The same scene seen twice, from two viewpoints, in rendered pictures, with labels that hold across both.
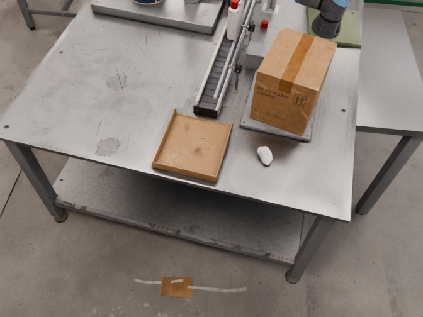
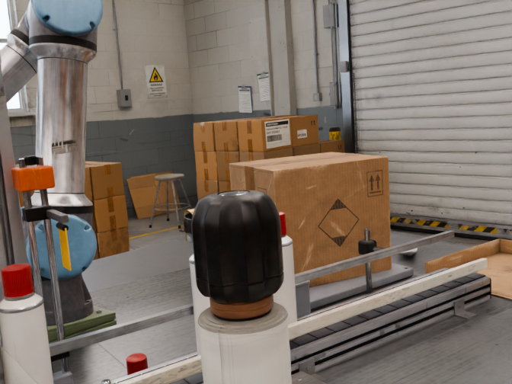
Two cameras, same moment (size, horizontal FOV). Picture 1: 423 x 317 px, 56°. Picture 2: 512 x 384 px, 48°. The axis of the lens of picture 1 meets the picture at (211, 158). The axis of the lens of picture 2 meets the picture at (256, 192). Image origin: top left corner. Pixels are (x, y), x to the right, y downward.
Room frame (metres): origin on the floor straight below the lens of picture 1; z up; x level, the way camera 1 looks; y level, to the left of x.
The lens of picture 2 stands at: (2.31, 0.52, 1.26)
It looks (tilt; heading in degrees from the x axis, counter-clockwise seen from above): 9 degrees down; 223
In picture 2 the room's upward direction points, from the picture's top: 4 degrees counter-clockwise
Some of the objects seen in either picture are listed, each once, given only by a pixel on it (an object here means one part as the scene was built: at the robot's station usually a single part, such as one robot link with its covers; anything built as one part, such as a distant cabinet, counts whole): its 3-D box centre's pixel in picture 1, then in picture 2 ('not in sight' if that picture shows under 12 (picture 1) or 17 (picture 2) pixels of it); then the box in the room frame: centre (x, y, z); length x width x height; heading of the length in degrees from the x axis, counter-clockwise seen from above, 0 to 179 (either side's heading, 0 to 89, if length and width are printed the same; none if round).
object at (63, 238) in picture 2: not in sight; (64, 246); (1.96, -0.15, 1.09); 0.03 x 0.01 x 0.06; 78
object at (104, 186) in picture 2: not in sight; (44, 222); (0.22, -3.78, 0.45); 1.20 x 0.84 x 0.89; 89
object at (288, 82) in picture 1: (291, 82); (308, 215); (1.24, -0.32, 0.99); 0.30 x 0.24 x 0.27; 158
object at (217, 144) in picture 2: not in sight; (273, 180); (-1.54, -2.89, 0.57); 1.20 x 0.85 x 1.14; 179
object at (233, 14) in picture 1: (233, 19); (278, 276); (1.65, -0.07, 0.98); 0.05 x 0.05 x 0.20
